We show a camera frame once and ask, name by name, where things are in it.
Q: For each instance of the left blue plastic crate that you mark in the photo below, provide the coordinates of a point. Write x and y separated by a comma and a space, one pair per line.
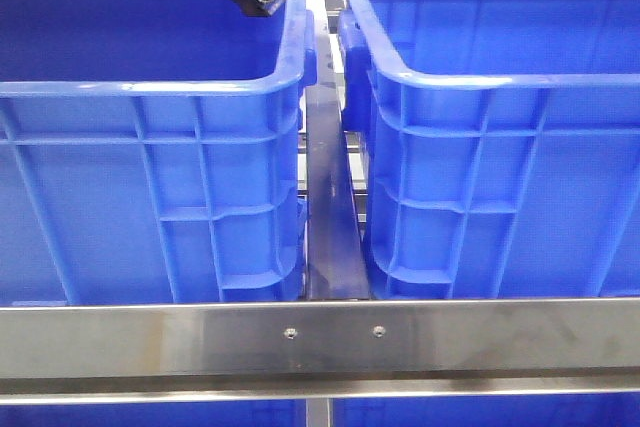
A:
149, 151

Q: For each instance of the blue plastic crate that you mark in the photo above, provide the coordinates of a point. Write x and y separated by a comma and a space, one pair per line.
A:
149, 151
503, 145

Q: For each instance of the right blue plastic crate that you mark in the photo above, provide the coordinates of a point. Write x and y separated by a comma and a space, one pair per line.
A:
503, 145

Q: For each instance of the steel centre divider bar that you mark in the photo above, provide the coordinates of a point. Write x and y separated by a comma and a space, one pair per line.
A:
336, 268

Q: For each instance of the lower left blue crate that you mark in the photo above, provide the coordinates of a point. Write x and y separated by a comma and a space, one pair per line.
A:
232, 413

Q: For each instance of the lower right blue crate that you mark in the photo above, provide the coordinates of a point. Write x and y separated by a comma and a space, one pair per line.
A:
607, 409

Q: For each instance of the steel front shelf rail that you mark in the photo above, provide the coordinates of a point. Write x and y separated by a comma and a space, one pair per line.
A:
331, 349

